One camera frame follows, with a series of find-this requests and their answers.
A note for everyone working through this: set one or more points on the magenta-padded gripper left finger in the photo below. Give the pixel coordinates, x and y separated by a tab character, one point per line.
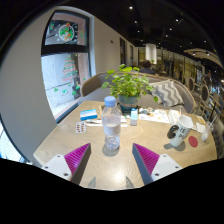
77	157

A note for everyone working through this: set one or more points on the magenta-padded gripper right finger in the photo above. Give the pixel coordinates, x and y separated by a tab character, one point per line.
146	160

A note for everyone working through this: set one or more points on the clear plastic water bottle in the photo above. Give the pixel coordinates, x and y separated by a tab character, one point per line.
111	124

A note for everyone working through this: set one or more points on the pill blister pack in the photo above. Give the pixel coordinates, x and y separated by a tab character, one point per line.
80	127

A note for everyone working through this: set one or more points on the blue and white card box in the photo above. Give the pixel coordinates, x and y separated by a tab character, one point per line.
88	114

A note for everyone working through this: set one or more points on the printed paper placemat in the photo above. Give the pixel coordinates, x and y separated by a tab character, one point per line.
154	115

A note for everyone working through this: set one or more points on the small light blue carton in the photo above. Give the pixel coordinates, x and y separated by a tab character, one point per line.
134	116

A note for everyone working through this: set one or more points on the flat round red coaster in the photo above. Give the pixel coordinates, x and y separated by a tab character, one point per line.
193	141

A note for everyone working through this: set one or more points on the white paper napkin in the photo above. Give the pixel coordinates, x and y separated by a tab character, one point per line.
173	116

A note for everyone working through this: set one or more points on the clear drinking glass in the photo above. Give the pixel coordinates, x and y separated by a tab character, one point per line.
206	132

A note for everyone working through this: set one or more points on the grey zigzag cushion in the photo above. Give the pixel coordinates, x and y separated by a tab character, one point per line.
167	92

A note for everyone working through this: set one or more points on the curved grey sofa bench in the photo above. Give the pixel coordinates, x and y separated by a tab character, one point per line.
96	87

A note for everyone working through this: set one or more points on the green potted plant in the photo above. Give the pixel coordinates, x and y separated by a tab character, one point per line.
128	87

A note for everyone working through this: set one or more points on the row of dark chairs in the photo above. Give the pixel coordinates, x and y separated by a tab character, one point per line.
204	95

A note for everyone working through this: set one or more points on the person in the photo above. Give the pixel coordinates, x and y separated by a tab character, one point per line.
146	67

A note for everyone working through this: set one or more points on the window with festive stickers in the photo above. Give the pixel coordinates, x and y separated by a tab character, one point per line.
66	63

